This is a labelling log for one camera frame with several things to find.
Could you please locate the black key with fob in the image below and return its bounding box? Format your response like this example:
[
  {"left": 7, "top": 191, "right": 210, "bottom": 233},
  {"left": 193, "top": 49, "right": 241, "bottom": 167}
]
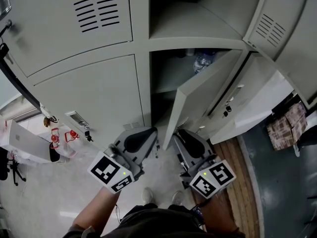
[{"left": 0, "top": 19, "right": 14, "bottom": 65}]

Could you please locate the black window frame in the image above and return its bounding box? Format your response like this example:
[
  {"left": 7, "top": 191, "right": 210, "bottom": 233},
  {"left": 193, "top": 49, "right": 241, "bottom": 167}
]
[{"left": 0, "top": 56, "right": 42, "bottom": 114}]

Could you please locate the small white black bin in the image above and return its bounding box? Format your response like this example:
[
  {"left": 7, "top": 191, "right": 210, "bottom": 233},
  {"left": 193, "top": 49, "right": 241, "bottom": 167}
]
[{"left": 49, "top": 141, "right": 71, "bottom": 164}]

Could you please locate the person's left forearm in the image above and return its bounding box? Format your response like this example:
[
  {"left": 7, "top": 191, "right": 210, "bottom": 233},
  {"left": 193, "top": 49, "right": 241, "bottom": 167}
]
[{"left": 71, "top": 186, "right": 122, "bottom": 238}]

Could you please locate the clear water bottle blue label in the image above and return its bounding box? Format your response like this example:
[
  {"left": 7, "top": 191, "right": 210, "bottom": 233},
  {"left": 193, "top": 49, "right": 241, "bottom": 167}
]
[{"left": 193, "top": 49, "right": 216, "bottom": 74}]

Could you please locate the person's white shoe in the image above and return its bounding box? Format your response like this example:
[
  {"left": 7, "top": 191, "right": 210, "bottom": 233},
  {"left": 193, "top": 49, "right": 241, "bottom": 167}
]
[
  {"left": 141, "top": 187, "right": 155, "bottom": 205},
  {"left": 171, "top": 190, "right": 184, "bottom": 206}
]

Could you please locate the brown wooden slat platform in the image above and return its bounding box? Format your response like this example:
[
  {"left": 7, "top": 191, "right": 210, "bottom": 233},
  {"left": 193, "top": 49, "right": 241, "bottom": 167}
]
[{"left": 212, "top": 135, "right": 261, "bottom": 238}]

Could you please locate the person's right forearm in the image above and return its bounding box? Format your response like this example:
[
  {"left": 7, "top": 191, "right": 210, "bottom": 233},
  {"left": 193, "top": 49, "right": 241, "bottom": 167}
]
[{"left": 198, "top": 192, "right": 238, "bottom": 238}]

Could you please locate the patterned cardboard box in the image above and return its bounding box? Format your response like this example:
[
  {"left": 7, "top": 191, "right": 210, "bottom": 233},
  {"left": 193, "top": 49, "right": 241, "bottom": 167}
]
[{"left": 266, "top": 102, "right": 308, "bottom": 151}]

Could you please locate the white chest appliance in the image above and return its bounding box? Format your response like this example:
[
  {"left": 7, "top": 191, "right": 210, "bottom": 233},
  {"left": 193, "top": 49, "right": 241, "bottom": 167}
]
[{"left": 210, "top": 70, "right": 295, "bottom": 145}]

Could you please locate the person's right white shoe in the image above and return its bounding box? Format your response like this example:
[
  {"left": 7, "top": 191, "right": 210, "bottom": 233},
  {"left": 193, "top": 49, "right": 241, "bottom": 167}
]
[{"left": 171, "top": 190, "right": 184, "bottom": 206}]

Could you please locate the white water dispenser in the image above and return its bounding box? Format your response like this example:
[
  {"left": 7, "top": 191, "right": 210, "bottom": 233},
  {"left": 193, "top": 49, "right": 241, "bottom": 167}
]
[{"left": 0, "top": 119, "right": 54, "bottom": 165}]

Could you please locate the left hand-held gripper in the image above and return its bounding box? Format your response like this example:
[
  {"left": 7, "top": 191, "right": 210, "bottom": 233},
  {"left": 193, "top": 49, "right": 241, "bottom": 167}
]
[{"left": 87, "top": 126, "right": 159, "bottom": 194}]

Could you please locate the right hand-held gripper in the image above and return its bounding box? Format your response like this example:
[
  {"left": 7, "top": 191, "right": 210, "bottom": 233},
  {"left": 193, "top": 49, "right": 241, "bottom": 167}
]
[{"left": 172, "top": 129, "right": 236, "bottom": 199}]

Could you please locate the grey metal locker cabinet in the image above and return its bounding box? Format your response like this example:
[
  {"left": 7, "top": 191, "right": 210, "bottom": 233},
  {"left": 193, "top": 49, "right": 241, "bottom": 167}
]
[{"left": 0, "top": 0, "right": 317, "bottom": 158}]

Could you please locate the black handheld device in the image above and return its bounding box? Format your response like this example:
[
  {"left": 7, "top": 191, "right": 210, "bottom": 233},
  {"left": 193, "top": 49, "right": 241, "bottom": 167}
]
[{"left": 190, "top": 205, "right": 206, "bottom": 227}]

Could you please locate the person's left white shoe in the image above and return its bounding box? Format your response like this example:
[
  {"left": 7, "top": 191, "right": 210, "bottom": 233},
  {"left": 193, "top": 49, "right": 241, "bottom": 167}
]
[{"left": 141, "top": 187, "right": 155, "bottom": 205}]

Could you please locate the person's dark grey shirt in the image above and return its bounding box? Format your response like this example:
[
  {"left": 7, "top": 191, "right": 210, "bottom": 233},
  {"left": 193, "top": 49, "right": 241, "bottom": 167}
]
[{"left": 63, "top": 203, "right": 246, "bottom": 238}]

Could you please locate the thin black cable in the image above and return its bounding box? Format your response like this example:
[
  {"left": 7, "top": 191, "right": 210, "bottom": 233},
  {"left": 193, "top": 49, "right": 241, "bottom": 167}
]
[
  {"left": 113, "top": 203, "right": 122, "bottom": 224},
  {"left": 193, "top": 198, "right": 211, "bottom": 209}
]

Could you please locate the black office chair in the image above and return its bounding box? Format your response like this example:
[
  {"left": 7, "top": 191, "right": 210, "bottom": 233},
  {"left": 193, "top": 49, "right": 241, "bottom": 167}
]
[{"left": 0, "top": 147, "right": 27, "bottom": 187}]

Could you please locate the large clear bottle red cap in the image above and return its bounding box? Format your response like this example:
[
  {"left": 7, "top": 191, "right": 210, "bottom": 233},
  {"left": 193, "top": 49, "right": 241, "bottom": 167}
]
[
  {"left": 49, "top": 127, "right": 65, "bottom": 158},
  {"left": 63, "top": 129, "right": 82, "bottom": 158}
]

